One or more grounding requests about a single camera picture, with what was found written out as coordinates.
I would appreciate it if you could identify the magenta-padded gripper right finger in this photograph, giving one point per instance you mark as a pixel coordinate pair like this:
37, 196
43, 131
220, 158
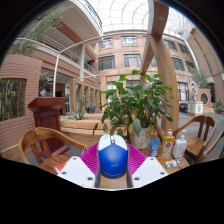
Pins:
148, 170

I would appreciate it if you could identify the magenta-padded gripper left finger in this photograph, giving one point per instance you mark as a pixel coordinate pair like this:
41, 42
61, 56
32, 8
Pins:
76, 170

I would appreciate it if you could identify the blue and white computer mouse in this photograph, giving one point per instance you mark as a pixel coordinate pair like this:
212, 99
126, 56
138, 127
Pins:
112, 160

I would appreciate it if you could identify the blue squeeze tube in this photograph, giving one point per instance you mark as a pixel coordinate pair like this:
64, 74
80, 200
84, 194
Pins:
154, 148

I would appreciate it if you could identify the clear packet with white items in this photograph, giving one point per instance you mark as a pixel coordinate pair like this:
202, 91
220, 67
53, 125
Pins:
172, 163

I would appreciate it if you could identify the yellow liquid soap bottle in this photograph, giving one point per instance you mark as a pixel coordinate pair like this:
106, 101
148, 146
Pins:
167, 146

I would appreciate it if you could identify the white pump bottle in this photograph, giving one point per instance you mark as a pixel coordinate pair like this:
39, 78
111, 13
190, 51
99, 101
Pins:
179, 148

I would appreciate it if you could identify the long wooden planter box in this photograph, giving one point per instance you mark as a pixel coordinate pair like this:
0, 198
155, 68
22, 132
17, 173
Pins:
80, 125

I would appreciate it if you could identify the spiky agave plant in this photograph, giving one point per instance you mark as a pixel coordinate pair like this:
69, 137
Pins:
77, 115

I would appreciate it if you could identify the green plant in white pot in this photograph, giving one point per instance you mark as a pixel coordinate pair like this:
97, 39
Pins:
133, 103

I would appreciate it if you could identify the white sculpture on plinth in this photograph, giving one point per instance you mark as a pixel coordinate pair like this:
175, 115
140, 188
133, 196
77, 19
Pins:
195, 103

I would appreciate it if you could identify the dark bust statue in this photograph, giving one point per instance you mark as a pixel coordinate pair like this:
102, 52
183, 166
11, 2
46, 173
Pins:
47, 88

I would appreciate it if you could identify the dark red wooden pedestal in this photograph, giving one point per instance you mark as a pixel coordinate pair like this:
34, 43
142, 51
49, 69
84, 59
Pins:
46, 116

